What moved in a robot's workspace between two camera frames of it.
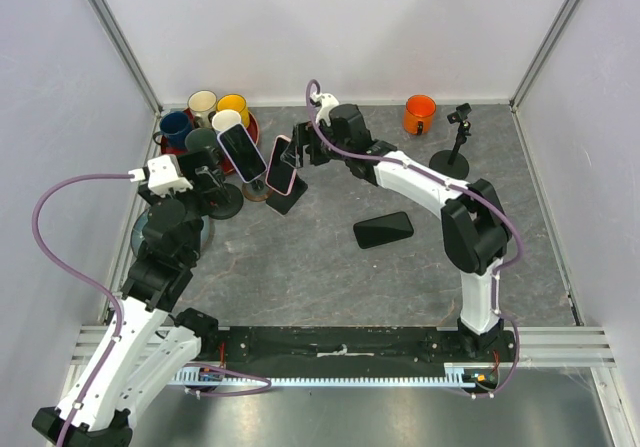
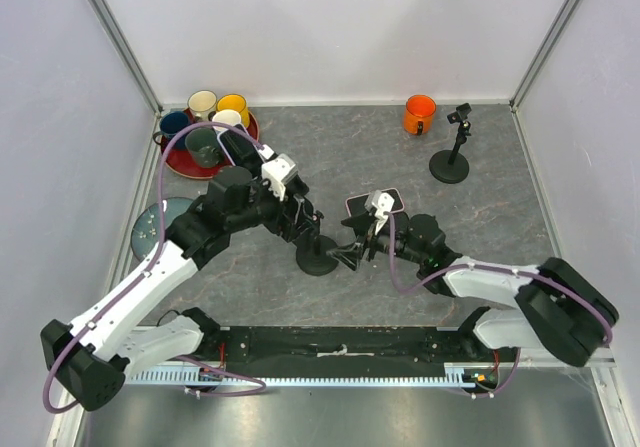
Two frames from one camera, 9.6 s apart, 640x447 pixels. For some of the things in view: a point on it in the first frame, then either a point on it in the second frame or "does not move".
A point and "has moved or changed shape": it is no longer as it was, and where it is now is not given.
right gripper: [304, 134] → [366, 224]
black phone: [188, 163] → [303, 211]
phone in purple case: [242, 152] does not move
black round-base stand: [225, 200] has moved or changed shape
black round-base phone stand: [454, 164] does not move
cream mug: [202, 103] does not move
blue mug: [173, 128] does not move
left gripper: [196, 192] → [283, 223]
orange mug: [419, 114] does not move
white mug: [224, 119] does not move
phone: [280, 176] has moved or changed shape
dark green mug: [200, 140] does not move
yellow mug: [236, 102] does not move
